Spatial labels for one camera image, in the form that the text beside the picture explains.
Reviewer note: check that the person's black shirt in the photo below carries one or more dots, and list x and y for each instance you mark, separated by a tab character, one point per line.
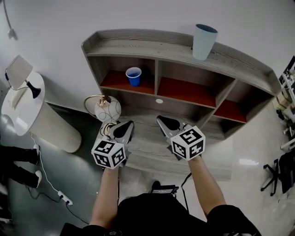
159	219

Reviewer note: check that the person's right forearm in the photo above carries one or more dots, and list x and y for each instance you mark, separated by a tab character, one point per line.
205	184

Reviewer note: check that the long white office desk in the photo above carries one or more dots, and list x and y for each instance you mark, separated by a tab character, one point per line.
288	144

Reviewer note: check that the pale blue tall vase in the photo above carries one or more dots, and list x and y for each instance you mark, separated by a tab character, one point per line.
204	42

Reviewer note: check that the blue plastic cup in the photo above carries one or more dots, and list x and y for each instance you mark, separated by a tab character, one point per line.
133	77

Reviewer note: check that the white round pedestal table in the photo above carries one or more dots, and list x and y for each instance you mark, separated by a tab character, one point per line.
50	129

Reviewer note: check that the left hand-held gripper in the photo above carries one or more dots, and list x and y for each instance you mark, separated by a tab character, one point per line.
108	154

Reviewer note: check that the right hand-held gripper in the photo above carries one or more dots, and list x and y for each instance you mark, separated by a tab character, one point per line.
189	144

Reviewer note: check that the grey wall outlet with conduit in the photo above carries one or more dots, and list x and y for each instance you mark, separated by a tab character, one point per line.
11	33

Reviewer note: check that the person's left forearm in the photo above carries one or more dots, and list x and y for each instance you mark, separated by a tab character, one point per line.
104	198

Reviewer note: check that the gold arc globe lamp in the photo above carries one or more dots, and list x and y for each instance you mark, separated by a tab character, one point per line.
107	110

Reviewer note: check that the white shade table lamp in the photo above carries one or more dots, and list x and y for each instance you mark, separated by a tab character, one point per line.
18	71

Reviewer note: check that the person's black shoe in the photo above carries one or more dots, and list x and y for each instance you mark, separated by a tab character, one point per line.
156	184

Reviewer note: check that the white power strip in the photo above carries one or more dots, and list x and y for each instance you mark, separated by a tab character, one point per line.
65	197

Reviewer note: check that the black office chair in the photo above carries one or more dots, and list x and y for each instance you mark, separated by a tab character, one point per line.
284	172

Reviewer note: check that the wooden shelf unit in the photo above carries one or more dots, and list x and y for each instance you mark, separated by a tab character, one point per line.
184	106

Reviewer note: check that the black waist device box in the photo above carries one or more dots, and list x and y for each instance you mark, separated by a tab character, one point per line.
164	190

